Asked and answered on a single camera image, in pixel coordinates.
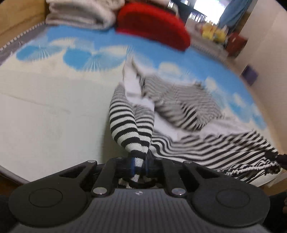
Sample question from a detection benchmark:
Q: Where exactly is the black white striped garment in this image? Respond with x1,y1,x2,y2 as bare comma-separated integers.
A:
109,57,283,188

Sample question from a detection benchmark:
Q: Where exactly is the blue white patterned bedsheet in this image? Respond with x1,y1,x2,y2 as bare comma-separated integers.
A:
1,26,276,184

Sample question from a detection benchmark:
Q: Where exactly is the purple box on floor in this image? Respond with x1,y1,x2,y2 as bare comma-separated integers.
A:
241,65,258,86

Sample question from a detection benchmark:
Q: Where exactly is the red storage box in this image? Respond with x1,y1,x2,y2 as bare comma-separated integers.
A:
225,32,248,57

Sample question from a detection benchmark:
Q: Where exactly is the yellow plush toy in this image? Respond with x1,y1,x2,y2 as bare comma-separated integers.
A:
200,23,226,43

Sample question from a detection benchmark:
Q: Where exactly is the red knitted garment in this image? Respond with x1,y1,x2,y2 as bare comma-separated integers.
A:
116,3,191,51

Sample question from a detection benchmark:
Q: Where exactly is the grey folded blanket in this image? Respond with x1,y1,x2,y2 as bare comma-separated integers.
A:
46,0,125,30

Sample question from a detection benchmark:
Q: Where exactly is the blue curtain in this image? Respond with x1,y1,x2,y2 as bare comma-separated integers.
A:
218,0,252,30

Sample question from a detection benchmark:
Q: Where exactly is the wooden bed frame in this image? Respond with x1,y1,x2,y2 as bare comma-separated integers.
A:
0,0,48,47

